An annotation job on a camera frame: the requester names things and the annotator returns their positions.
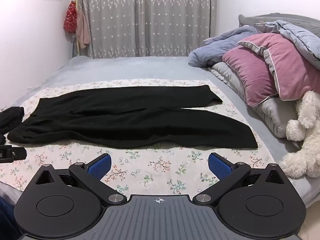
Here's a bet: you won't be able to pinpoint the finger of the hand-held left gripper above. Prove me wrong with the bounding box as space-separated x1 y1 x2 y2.
11 148 27 160

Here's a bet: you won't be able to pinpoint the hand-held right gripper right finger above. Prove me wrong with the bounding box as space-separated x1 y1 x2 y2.
193 152 285 205

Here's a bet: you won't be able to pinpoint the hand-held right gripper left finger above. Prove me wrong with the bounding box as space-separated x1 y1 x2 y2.
34 153 127 205

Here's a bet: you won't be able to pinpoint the black pants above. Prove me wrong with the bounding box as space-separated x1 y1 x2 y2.
7 85 258 149

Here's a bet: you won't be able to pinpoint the dark knit cloth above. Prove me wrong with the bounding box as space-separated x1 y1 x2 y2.
0 107 25 144

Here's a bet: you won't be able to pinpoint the floral printed blanket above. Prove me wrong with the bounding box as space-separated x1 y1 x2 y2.
0 79 272 199

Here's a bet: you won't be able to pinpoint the person's dark clothing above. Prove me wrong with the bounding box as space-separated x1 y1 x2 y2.
0 197 21 240

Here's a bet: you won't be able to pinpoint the grey pillow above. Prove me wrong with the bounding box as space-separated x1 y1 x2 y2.
210 62 302 139

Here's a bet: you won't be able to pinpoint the white plush toy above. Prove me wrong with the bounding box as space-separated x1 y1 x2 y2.
279 90 320 178

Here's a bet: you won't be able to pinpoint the pink garment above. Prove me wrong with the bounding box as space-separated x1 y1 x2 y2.
222 47 278 107

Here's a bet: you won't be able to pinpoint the grey bed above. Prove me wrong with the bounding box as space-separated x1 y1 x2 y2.
0 55 313 207

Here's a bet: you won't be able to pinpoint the blue duvet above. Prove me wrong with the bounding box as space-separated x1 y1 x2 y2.
188 19 320 68

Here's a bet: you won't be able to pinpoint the pink pillow with white piping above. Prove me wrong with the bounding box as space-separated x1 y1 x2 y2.
237 33 320 102

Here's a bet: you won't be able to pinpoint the pink hanging cloth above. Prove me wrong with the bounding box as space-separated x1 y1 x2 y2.
76 9 91 49

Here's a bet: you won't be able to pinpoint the red floral hanging bag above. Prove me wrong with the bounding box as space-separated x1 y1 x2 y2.
63 1 77 34

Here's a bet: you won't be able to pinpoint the grey headboard cushion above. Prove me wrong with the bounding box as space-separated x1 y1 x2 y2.
238 14 320 38

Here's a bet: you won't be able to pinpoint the grey star-print curtain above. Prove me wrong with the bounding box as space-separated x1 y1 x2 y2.
75 0 217 58

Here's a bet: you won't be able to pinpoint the yellow rod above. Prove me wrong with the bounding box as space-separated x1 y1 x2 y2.
74 0 81 55

